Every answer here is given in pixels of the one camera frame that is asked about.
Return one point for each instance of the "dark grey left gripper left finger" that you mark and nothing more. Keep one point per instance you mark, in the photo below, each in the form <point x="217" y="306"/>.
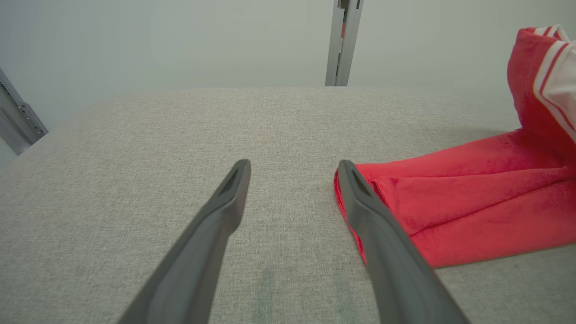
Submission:
<point x="198" y="265"/>

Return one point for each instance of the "grey metal frame bracket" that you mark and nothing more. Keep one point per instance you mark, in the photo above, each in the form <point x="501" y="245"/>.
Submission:
<point x="20" y="121"/>

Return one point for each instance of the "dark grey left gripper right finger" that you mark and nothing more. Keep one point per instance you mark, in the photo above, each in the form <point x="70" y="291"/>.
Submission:
<point x="400" y="274"/>

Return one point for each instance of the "grey partition post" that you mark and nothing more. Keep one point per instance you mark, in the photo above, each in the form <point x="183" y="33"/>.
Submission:
<point x="344" y="45"/>

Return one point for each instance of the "red and white jersey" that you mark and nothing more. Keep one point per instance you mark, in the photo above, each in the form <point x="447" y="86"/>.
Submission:
<point x="472" y="198"/>

